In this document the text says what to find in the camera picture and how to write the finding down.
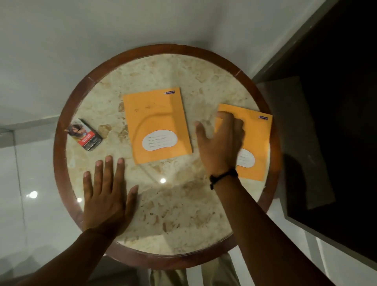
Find person's right hand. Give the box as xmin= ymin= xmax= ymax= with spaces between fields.
xmin=194 ymin=111 xmax=245 ymax=178

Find person's left hand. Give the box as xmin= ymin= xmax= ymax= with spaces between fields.
xmin=82 ymin=156 xmax=139 ymax=240

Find person's left forearm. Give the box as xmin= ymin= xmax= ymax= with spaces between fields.
xmin=15 ymin=228 xmax=118 ymax=286

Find person's right forearm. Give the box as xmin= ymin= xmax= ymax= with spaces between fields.
xmin=210 ymin=172 xmax=336 ymax=286

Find black wrist band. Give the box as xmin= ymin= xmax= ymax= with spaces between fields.
xmin=209 ymin=169 xmax=238 ymax=190

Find small printed cigarette pack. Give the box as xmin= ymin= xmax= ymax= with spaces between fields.
xmin=64 ymin=118 xmax=103 ymax=151

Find orange notebook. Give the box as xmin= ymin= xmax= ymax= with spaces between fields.
xmin=214 ymin=103 xmax=273 ymax=182
xmin=123 ymin=87 xmax=193 ymax=165

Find round wooden rimmed table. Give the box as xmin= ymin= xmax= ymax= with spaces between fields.
xmin=53 ymin=44 xmax=282 ymax=270

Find beige trousers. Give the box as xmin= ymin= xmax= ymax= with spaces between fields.
xmin=149 ymin=253 xmax=241 ymax=286

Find dark wooden cabinet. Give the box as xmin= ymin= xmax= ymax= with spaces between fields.
xmin=253 ymin=0 xmax=377 ymax=270

